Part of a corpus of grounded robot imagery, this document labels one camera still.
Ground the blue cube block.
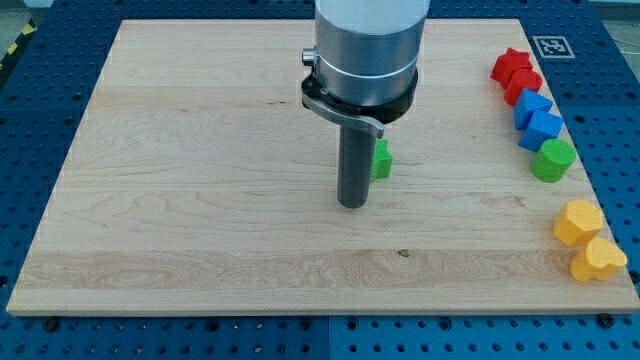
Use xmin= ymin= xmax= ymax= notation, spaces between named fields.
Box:
xmin=513 ymin=89 xmax=553 ymax=130

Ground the yellow heart block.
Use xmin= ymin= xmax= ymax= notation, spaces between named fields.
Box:
xmin=570 ymin=237 xmax=628 ymax=282

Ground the yellow hexagon block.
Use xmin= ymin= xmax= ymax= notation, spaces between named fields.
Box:
xmin=552 ymin=199 xmax=604 ymax=247

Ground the red star block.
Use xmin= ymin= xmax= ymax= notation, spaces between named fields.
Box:
xmin=490 ymin=47 xmax=533 ymax=89

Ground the green cylinder block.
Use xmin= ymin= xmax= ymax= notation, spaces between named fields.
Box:
xmin=530 ymin=138 xmax=577 ymax=183

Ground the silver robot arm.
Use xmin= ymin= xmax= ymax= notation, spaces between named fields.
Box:
xmin=302 ymin=0 xmax=430 ymax=138

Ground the red cylinder block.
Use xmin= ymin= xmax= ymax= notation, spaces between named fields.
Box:
xmin=503 ymin=69 xmax=543 ymax=106

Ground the blue pentagon block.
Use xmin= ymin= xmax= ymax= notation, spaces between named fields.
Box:
xmin=518 ymin=110 xmax=564 ymax=152

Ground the green star block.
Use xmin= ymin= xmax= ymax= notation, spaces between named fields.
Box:
xmin=370 ymin=139 xmax=393 ymax=183

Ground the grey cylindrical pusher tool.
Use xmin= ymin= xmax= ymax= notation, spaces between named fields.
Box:
xmin=337 ymin=127 xmax=376 ymax=209

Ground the white fiducial marker tag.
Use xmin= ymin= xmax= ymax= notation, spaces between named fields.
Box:
xmin=533 ymin=35 xmax=575 ymax=59

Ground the wooden board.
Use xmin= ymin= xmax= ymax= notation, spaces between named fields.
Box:
xmin=7 ymin=19 xmax=639 ymax=317

